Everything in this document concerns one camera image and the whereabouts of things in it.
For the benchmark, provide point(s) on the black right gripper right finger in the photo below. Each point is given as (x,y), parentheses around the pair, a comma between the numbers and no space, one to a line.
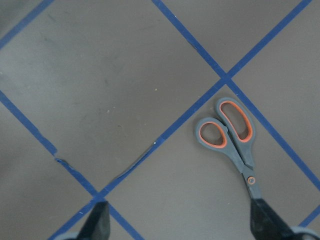
(266,224)

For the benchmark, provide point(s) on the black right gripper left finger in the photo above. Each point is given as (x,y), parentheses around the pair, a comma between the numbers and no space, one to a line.
(97,226)

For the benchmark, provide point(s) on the grey orange scissors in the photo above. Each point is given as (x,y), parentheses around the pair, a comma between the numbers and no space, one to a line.
(238,150)

